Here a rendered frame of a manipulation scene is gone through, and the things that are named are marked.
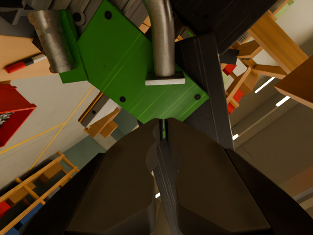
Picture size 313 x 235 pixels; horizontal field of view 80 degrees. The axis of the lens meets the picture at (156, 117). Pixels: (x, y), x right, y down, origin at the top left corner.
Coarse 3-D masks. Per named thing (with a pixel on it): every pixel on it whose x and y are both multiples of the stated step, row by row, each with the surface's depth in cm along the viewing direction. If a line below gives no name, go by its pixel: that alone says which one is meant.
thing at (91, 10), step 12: (36, 0) 27; (48, 0) 27; (60, 0) 27; (72, 0) 27; (84, 0) 26; (96, 0) 27; (120, 0) 27; (132, 0) 27; (72, 12) 27; (84, 12) 28; (84, 24) 28
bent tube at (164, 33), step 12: (144, 0) 22; (156, 0) 22; (168, 0) 22; (156, 12) 22; (168, 12) 22; (156, 24) 23; (168, 24) 23; (156, 36) 24; (168, 36) 24; (156, 48) 24; (168, 48) 24; (156, 60) 25; (168, 60) 25; (156, 72) 26; (168, 72) 26; (180, 72) 28; (156, 84) 26
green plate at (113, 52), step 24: (96, 24) 26; (120, 24) 26; (96, 48) 28; (120, 48) 28; (144, 48) 28; (96, 72) 30; (120, 72) 29; (144, 72) 29; (120, 96) 31; (144, 96) 31; (168, 96) 31; (192, 96) 31; (144, 120) 33
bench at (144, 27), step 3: (147, 18) 95; (144, 21) 96; (147, 21) 99; (144, 24) 100; (147, 24) 102; (150, 24) 106; (141, 27) 98; (144, 27) 102; (147, 27) 105; (141, 30) 102; (144, 30) 106; (144, 33) 109
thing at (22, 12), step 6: (24, 0) 27; (24, 6) 28; (0, 12) 28; (6, 12) 28; (12, 12) 27; (18, 12) 28; (24, 12) 29; (30, 12) 30; (6, 18) 28; (12, 18) 28; (18, 18) 29; (12, 24) 28
